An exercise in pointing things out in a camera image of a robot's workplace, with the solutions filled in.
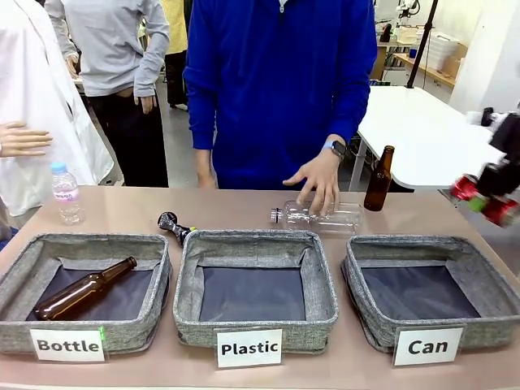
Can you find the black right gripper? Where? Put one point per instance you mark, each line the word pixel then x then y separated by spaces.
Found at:
pixel 508 142

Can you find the clear plastic bottle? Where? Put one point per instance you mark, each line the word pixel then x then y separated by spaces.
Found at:
pixel 347 221

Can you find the blue person's left forearm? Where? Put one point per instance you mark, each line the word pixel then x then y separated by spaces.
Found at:
pixel 351 113

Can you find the blue person's right forearm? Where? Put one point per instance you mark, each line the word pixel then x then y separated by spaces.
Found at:
pixel 201 118

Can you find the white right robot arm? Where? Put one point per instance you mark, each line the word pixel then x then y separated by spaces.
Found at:
pixel 473 118

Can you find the grey fabric basket Can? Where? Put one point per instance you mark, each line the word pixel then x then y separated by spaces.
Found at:
pixel 467 280

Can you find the white Can label sign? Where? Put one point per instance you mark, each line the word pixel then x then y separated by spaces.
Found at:
pixel 427 346

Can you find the grey fabric basket Plastic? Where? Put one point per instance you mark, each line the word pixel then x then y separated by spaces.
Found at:
pixel 317 284

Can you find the black crushed can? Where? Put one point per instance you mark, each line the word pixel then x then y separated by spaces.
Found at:
pixel 174 228

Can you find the grey fabric basket Bottle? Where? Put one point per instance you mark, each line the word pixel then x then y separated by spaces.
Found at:
pixel 81 339

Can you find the blue person's left hand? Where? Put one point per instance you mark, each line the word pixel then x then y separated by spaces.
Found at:
pixel 323 178

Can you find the blue person's right hand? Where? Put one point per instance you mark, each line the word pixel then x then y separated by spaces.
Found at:
pixel 205 170

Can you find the grey person's left hand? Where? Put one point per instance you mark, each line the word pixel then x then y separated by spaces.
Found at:
pixel 148 102

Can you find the grey person's right hand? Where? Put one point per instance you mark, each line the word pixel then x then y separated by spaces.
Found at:
pixel 73 65

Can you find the white coat person's hand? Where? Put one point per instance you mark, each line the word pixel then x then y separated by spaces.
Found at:
pixel 20 140

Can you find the white background table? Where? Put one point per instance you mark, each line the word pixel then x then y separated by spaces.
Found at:
pixel 422 130

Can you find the brown glass beer bottle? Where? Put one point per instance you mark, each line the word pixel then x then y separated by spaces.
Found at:
pixel 378 191
pixel 73 294

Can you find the cardboard box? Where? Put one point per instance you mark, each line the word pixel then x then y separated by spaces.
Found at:
pixel 457 61

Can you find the wooden workbench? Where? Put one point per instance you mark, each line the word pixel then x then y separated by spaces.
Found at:
pixel 422 69

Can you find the stacked white plastic boxes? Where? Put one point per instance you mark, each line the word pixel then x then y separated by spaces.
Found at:
pixel 443 48

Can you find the black tripod pole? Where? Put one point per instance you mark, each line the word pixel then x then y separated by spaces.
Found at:
pixel 422 44

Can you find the person in blue sweater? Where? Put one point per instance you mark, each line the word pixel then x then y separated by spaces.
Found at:
pixel 276 81

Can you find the white Plastic label sign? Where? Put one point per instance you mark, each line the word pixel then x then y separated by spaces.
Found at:
pixel 249 348

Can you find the person in yellow top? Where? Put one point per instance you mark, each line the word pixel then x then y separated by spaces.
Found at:
pixel 176 32

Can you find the person in grey shirt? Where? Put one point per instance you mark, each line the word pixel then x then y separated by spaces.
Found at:
pixel 109 48

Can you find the water bottle pink label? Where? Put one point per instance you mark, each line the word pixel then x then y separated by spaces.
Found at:
pixel 68 203

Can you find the white Bottle label sign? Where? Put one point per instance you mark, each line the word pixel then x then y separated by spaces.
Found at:
pixel 67 345

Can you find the person in white coat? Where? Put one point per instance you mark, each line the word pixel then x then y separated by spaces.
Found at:
pixel 36 81

